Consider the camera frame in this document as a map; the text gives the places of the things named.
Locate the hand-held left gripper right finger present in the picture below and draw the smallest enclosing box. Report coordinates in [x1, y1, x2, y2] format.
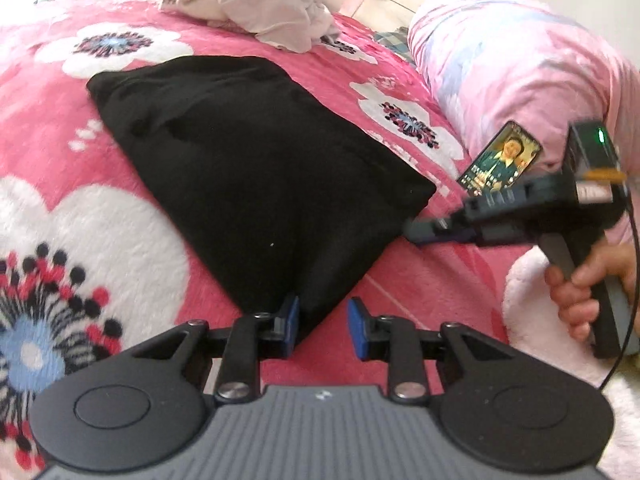
[347, 296, 516, 405]

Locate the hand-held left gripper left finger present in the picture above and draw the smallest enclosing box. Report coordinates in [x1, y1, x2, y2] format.
[131, 295, 301, 406]

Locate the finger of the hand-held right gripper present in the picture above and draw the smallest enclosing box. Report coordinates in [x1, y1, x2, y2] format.
[402, 210, 481, 248]

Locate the black t-shirt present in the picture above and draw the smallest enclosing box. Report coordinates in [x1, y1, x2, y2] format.
[86, 55, 438, 351]

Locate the pile of white clothes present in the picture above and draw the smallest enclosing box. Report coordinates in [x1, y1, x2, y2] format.
[160, 0, 343, 53]

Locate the person's right hand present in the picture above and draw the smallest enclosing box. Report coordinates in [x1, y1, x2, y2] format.
[544, 244, 640, 343]

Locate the smartphone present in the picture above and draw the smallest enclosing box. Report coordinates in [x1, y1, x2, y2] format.
[456, 120, 544, 197]

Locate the pale pink fluffy clothing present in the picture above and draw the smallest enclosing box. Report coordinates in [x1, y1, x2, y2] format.
[502, 247, 640, 480]

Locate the pink pillow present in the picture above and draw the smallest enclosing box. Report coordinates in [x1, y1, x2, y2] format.
[407, 0, 640, 241]

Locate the blue checkered pillow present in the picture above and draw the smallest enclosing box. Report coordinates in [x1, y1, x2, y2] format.
[372, 27, 418, 66]

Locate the pink floral blanket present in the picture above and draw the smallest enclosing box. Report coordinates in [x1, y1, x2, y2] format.
[0, 0, 551, 480]

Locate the black cable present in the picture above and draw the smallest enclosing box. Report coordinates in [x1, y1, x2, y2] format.
[597, 180, 640, 393]

